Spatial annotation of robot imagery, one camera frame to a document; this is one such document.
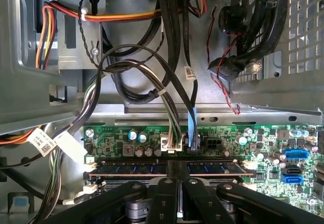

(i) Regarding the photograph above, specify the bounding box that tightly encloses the grey metal drive cage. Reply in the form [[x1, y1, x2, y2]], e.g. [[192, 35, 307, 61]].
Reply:
[[0, 0, 107, 135]]

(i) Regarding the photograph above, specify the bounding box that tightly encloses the black open PC case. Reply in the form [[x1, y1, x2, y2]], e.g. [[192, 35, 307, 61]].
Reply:
[[0, 0, 324, 224]]

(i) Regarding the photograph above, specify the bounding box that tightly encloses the blue SATA cable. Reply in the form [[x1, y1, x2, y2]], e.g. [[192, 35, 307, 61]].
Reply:
[[100, 44, 202, 154]]

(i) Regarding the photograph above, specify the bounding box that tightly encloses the orange power wire bundle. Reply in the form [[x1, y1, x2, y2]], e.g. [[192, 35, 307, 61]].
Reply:
[[34, 0, 208, 71]]

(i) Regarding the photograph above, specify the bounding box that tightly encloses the white grey wire bundle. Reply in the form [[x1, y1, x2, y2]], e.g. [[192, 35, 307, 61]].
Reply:
[[31, 58, 183, 224]]

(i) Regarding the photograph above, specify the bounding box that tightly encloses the green motherboard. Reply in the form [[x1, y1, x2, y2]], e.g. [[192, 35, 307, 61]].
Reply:
[[83, 124, 324, 209]]

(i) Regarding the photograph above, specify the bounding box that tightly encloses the blue RAM stick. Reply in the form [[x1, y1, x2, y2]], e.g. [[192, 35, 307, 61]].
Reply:
[[88, 159, 254, 177]]

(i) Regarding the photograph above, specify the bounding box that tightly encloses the blue SATA port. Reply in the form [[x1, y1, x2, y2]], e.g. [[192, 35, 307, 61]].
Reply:
[[279, 173, 304, 185]]

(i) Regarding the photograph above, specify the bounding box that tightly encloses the thick black sleeved cable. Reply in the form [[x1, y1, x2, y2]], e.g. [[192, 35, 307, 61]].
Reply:
[[108, 0, 200, 105]]

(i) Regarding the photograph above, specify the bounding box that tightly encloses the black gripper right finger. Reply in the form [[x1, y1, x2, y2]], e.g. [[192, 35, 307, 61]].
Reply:
[[179, 160, 324, 224]]

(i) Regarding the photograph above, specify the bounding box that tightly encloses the black cable bundle with plug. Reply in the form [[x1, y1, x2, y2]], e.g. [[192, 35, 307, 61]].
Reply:
[[207, 0, 289, 81]]

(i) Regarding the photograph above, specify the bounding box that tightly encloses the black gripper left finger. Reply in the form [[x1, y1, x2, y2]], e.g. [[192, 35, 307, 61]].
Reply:
[[42, 160, 181, 224]]

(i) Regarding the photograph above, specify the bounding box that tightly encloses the perforated metal disk bay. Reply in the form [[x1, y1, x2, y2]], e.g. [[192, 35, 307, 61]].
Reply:
[[229, 0, 324, 116]]

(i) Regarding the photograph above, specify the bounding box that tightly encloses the red black twisted wire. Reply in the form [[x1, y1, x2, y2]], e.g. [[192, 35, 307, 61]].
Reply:
[[206, 5, 241, 115]]

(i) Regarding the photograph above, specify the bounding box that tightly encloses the blue pin header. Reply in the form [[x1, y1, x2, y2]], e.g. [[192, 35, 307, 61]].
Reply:
[[285, 148, 310, 162]]

